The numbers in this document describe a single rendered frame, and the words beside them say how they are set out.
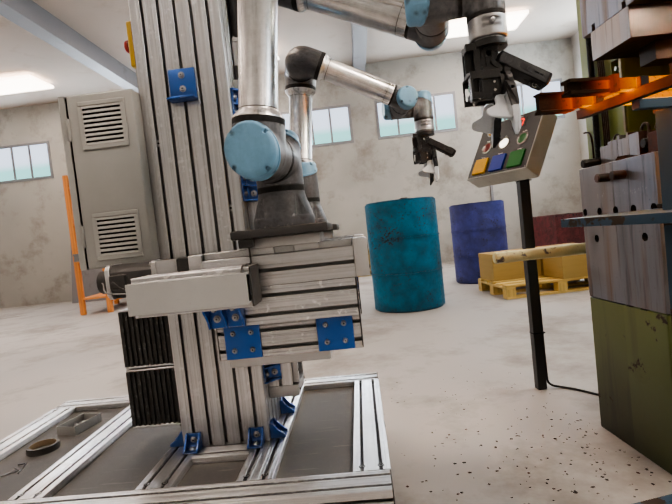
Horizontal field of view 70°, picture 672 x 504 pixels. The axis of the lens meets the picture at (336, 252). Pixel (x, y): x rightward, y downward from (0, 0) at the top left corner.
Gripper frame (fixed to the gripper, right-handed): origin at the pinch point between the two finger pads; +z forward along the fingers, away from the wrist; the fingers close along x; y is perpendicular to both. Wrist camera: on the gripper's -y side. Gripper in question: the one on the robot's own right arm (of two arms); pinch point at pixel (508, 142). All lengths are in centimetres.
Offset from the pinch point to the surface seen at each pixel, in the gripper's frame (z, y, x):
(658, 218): 18.1, -24.1, 6.3
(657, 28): -35, -63, -51
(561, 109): -7.3, -15.5, -10.6
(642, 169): 6, -49, -40
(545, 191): -15, -313, -787
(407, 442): 93, 22, -73
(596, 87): -8.7, -18.0, 0.1
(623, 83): -8.9, -23.4, -0.3
